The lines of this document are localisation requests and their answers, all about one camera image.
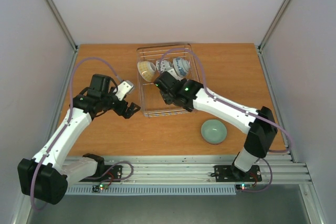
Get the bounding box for wire dish rack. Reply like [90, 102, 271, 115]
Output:
[136, 43, 201, 118]

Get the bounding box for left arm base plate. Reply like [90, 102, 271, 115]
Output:
[80, 165, 123, 183]

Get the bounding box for yellow patterned bowl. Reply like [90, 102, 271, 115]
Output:
[137, 61, 156, 82]

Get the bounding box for circuit board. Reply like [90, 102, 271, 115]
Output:
[92, 184, 109, 193]
[236, 183, 256, 190]

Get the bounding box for aluminium frame rails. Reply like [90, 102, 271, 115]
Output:
[25, 0, 313, 185]

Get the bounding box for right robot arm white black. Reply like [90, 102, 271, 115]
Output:
[154, 71, 278, 181]

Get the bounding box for bowl under white bowl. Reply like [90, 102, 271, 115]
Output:
[201, 119, 227, 145]

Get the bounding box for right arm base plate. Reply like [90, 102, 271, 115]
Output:
[211, 165, 262, 183]

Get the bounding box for left circuit board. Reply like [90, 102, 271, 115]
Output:
[92, 184, 109, 193]

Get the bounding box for pink patterned bowl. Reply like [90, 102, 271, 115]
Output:
[155, 59, 173, 73]

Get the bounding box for blue floral white bowl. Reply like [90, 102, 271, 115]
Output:
[173, 57, 191, 78]

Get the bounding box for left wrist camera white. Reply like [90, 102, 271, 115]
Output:
[115, 80, 135, 101]

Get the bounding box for right circuit board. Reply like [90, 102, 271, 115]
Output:
[236, 183, 256, 190]

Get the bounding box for grey slotted cable duct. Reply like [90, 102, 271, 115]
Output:
[66, 185, 236, 196]

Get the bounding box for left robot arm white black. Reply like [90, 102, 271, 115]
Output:
[17, 74, 140, 205]

